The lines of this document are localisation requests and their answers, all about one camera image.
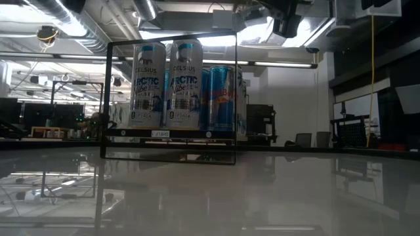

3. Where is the Celsius Arctic Vibe can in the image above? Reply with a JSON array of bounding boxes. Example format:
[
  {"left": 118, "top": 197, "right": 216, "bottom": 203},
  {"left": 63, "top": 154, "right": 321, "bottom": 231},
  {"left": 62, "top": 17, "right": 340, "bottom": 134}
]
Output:
[
  {"left": 165, "top": 39, "right": 204, "bottom": 130},
  {"left": 129, "top": 42, "right": 167, "bottom": 129}
]

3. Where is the black cabinet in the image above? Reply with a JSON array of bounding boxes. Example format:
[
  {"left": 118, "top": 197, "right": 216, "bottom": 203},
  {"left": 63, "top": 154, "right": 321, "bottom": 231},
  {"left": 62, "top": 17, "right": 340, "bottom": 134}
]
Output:
[{"left": 246, "top": 104, "right": 278, "bottom": 145}]

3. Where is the grey waste bin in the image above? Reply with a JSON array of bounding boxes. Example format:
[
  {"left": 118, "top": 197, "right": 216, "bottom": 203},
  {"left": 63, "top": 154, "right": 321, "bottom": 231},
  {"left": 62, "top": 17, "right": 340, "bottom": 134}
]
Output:
[
  {"left": 294, "top": 132, "right": 313, "bottom": 148},
  {"left": 316, "top": 131, "right": 332, "bottom": 148}
]

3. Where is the black cart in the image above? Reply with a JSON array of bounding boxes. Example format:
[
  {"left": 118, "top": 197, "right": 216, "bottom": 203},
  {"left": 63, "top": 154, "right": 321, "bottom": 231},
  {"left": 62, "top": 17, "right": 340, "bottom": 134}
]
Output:
[{"left": 329, "top": 113, "right": 378, "bottom": 148}]

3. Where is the white paper sheet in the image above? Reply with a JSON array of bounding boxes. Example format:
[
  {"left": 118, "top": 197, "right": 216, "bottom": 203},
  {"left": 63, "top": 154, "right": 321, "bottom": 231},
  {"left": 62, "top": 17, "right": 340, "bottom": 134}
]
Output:
[{"left": 395, "top": 84, "right": 420, "bottom": 115}]

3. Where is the wooden side table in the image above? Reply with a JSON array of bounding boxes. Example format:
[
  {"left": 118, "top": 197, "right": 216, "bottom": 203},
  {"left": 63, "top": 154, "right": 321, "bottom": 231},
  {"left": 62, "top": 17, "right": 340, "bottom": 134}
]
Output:
[{"left": 30, "top": 125, "right": 75, "bottom": 139}]

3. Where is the yellow hanging cable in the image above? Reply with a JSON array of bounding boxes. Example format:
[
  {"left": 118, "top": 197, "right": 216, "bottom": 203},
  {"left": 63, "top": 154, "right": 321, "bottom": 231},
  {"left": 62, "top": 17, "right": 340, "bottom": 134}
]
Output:
[{"left": 366, "top": 14, "right": 375, "bottom": 148}]

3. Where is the black metal table frame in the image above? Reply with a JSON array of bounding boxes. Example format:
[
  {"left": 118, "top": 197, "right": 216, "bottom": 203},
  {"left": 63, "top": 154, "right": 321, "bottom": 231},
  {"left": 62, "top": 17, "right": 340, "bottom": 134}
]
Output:
[{"left": 0, "top": 139, "right": 420, "bottom": 160}]

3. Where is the black yellow ceiling cable reel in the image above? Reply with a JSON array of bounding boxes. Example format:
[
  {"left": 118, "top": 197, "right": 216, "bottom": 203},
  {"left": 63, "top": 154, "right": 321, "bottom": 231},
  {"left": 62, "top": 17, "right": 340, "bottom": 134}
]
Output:
[{"left": 35, "top": 25, "right": 60, "bottom": 45}]

